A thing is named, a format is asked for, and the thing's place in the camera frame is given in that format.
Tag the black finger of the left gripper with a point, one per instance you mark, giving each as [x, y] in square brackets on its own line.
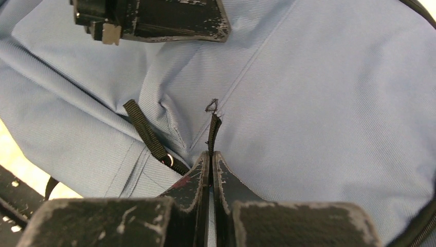
[152, 21]

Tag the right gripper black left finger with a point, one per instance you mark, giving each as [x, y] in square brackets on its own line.
[177, 217]

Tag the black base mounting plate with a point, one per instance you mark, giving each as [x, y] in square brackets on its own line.
[18, 203]

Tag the blue grey student backpack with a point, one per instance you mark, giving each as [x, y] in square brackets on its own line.
[320, 101]

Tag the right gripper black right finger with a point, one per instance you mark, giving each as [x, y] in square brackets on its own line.
[243, 218]

